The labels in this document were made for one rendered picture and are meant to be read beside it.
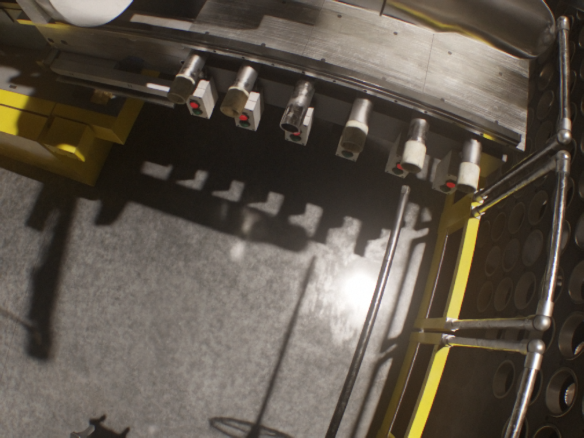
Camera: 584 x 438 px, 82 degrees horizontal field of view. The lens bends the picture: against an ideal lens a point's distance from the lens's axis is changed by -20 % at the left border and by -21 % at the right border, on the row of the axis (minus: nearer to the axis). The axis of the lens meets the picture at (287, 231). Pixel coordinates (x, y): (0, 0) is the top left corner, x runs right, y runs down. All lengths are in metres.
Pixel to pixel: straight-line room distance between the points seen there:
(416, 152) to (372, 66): 0.27
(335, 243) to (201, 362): 0.83
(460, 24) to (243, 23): 0.75
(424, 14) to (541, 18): 0.18
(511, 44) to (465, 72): 0.61
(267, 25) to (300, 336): 1.29
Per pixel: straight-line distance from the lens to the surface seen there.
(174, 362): 1.94
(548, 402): 2.28
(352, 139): 1.09
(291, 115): 1.11
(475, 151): 1.20
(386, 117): 1.24
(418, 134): 1.15
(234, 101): 1.14
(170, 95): 1.23
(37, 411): 2.32
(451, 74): 1.25
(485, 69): 1.32
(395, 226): 1.06
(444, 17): 0.64
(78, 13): 0.82
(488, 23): 0.66
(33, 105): 1.84
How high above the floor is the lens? 1.86
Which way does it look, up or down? 78 degrees down
